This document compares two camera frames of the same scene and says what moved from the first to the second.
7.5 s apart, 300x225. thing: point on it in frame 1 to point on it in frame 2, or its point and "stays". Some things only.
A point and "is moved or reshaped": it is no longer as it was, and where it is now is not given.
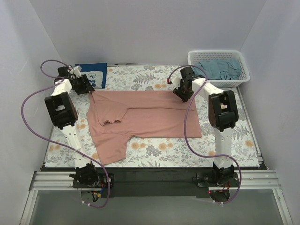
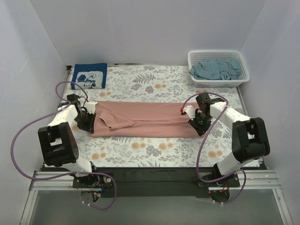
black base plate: [121, 183] stays
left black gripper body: [84, 84] to [87, 123]
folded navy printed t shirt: [96, 73] stays
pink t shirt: [115, 117] is moved or reshaped
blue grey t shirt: [219, 69] stays
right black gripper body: [183, 90] to [199, 125]
